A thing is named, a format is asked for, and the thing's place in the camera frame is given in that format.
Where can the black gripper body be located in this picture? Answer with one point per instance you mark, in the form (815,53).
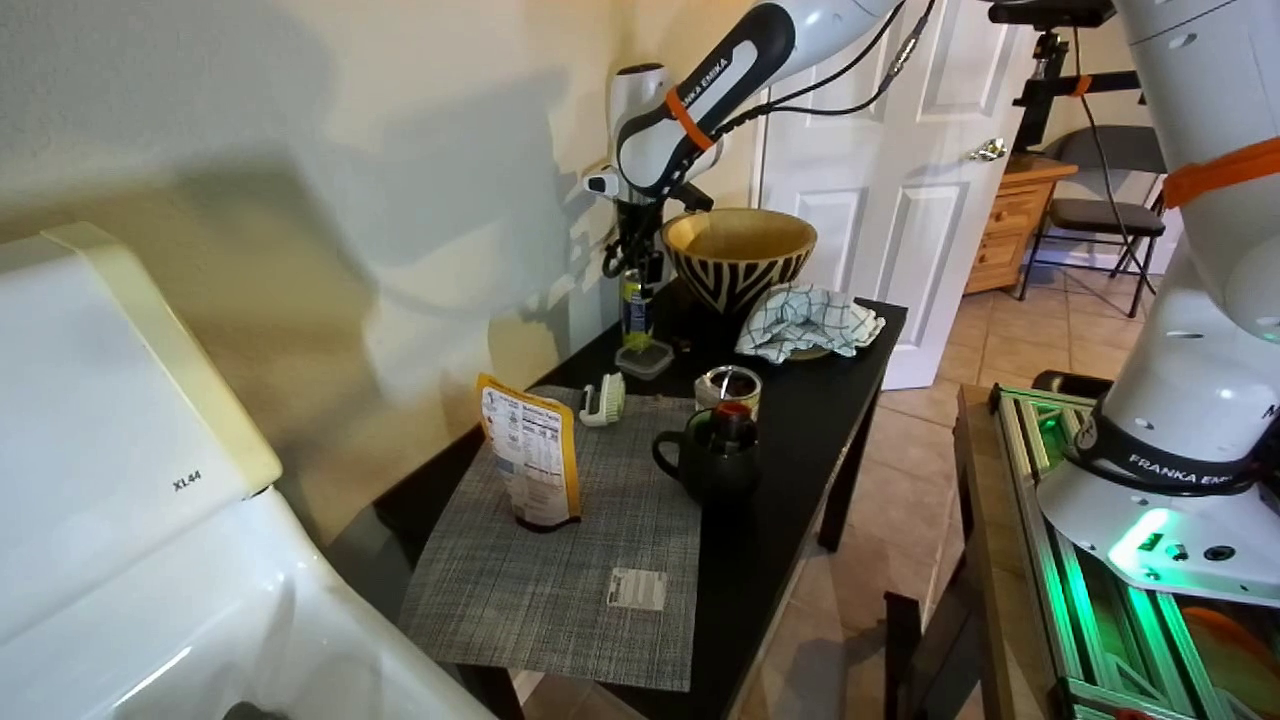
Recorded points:
(640,242)

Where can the yellow can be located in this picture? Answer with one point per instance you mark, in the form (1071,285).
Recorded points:
(636,326)

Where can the wooden zebra pattern bowl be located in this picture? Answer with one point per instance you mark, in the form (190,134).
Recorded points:
(738,267)

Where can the clear plastic container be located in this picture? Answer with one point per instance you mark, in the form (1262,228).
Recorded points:
(644,359)

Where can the small white green holder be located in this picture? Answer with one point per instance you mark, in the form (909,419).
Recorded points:
(602,402)

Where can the orange and white cup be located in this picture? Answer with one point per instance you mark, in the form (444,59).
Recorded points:
(728,391)

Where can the checkered dish cloth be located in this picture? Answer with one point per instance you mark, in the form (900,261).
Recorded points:
(804,326)

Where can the black ceramic mug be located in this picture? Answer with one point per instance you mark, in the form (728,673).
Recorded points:
(718,458)

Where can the yellow snack pouch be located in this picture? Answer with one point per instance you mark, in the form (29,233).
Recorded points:
(528,447)

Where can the black table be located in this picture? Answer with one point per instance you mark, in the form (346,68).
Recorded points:
(787,443)

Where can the grey woven placemat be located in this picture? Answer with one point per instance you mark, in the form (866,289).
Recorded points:
(565,554)

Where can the white panel door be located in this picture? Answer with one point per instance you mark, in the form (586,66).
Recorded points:
(905,203)

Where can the white label tag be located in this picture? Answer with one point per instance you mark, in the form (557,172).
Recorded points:
(636,591)

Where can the wooden drawer cabinet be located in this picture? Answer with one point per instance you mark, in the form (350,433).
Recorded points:
(1012,221)

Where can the grey folding chair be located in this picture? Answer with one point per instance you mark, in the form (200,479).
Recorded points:
(1105,203)

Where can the black camera stand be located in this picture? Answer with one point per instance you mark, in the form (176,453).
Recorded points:
(1055,72)

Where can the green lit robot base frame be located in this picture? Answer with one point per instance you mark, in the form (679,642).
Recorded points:
(1066,603)

